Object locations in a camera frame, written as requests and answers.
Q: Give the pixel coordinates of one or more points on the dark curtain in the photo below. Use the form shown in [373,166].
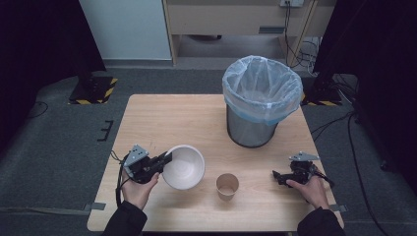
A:
[377,49]
[39,49]

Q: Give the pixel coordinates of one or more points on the white power strip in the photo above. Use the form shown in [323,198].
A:
[291,3]

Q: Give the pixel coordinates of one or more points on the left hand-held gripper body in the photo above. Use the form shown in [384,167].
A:
[141,167]

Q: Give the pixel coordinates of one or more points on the striped black stand base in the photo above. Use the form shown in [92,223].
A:
[93,90]
[323,95]

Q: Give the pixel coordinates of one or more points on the translucent white trash bag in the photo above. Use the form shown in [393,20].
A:
[262,88]

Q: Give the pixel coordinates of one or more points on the white paper bowl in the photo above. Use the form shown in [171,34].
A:
[185,167]

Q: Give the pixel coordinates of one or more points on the light wooden desk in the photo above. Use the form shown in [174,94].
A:
[229,18]

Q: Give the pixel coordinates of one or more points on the metal mesh trash bin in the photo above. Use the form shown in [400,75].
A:
[249,132]

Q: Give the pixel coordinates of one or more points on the grey tape strip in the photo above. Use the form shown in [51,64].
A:
[95,206]
[339,208]

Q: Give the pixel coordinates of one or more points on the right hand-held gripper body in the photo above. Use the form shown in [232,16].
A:
[302,170]

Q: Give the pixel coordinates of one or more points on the person's right hand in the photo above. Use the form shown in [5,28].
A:
[313,193]

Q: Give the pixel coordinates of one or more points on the brown paper cup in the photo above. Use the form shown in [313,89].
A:
[227,187]

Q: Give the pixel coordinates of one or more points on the person's left hand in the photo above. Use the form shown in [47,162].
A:
[137,191]

